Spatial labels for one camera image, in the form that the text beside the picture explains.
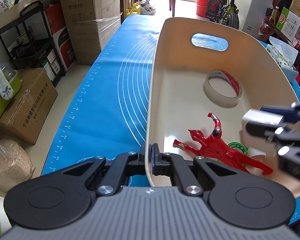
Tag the cardboard box on cart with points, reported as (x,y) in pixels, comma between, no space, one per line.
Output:
(15,12)

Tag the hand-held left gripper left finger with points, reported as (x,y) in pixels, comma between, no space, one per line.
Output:
(133,165)

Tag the green black bicycle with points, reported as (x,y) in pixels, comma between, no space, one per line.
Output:
(227,5)

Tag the red plastic bucket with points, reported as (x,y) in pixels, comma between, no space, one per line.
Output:
(203,6)

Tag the plastic-wrapped cardboard box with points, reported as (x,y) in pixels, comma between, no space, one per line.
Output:
(95,40)

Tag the blue silicone baking mat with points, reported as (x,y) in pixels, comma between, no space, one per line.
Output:
(102,92)

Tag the beige plastic storage basket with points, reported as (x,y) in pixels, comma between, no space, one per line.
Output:
(180,87)

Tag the clear tape roll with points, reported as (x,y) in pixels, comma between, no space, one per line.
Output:
(222,97)

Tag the cardboard box with black print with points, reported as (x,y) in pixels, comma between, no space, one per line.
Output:
(27,107)

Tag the amber glass bottle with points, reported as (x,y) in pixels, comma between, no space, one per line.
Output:
(274,15)

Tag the yellow plastic jug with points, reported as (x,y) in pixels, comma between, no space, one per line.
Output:
(133,9)

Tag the large printed cardboard box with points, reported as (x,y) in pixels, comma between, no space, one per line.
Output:
(90,0)

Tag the green white carton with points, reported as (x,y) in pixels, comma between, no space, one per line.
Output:
(288,25)

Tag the white chest freezer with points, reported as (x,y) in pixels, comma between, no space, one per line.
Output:
(260,10)

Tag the green round tin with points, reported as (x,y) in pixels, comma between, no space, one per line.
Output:
(236,148)

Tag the black utility cart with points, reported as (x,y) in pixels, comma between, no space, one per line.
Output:
(27,45)

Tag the white patterned tissue box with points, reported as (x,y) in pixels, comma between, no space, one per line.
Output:
(283,60)

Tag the red white appliance box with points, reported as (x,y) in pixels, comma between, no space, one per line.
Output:
(61,37)

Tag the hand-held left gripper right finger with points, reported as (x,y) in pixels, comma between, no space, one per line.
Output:
(155,157)

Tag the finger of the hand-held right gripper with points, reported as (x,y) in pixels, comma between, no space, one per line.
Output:
(267,130)
(275,110)

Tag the clear bag of grain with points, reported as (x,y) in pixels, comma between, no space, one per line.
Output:
(7,165)

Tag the red toy figure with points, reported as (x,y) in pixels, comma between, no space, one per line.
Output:
(215,147)

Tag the green lidded container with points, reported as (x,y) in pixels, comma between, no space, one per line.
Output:
(0,97)

